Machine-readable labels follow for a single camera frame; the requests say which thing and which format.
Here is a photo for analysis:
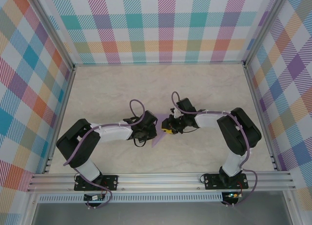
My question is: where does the grey metal panel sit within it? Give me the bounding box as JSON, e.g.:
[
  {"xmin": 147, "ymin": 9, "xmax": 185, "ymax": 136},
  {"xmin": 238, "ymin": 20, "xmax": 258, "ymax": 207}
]
[{"xmin": 31, "ymin": 202, "xmax": 293, "ymax": 225}]

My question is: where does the aluminium table edge rail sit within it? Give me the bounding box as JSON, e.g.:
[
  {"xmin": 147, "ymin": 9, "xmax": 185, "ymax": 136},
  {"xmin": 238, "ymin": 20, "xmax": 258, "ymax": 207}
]
[
  {"xmin": 242, "ymin": 63, "xmax": 281, "ymax": 172},
  {"xmin": 43, "ymin": 65, "xmax": 78, "ymax": 174}
]

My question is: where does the slotted grey cable duct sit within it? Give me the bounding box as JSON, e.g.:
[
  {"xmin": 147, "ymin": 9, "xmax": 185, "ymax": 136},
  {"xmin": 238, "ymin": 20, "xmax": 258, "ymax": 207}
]
[{"xmin": 38, "ymin": 192, "xmax": 224, "ymax": 203}]

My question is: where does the purple paper sheet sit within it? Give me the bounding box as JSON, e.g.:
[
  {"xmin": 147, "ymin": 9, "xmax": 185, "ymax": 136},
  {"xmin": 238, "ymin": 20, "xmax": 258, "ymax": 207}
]
[{"xmin": 151, "ymin": 112, "xmax": 171, "ymax": 149}]

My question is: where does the long aluminium mounting rail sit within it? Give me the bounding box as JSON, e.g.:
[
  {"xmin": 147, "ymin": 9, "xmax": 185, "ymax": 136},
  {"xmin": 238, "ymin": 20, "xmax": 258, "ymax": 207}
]
[{"xmin": 26, "ymin": 170, "xmax": 297, "ymax": 193}]

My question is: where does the thin aluminium wall rail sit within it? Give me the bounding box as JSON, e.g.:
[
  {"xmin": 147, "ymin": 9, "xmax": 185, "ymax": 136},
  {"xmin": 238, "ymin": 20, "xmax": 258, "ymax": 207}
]
[{"xmin": 73, "ymin": 61, "xmax": 247, "ymax": 66}]

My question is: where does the small dark circuit board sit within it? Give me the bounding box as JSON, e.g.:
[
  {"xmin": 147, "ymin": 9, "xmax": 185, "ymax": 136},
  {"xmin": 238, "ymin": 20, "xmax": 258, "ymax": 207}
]
[{"xmin": 84, "ymin": 194, "xmax": 106, "ymax": 202}]

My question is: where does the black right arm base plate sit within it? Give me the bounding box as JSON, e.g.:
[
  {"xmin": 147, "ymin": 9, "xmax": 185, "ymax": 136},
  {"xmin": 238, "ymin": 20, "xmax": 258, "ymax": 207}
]
[{"xmin": 204, "ymin": 173, "xmax": 249, "ymax": 190}]

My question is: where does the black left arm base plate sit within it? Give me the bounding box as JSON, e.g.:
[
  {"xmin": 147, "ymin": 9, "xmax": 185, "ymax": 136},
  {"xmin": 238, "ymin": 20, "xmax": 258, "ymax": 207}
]
[{"xmin": 74, "ymin": 175, "xmax": 119, "ymax": 192}]

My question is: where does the aluminium frame post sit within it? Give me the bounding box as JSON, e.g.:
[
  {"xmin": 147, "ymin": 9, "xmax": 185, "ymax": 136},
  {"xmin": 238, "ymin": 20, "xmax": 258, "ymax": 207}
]
[
  {"xmin": 25, "ymin": 0, "xmax": 76, "ymax": 72},
  {"xmin": 242, "ymin": 0, "xmax": 292, "ymax": 68}
]

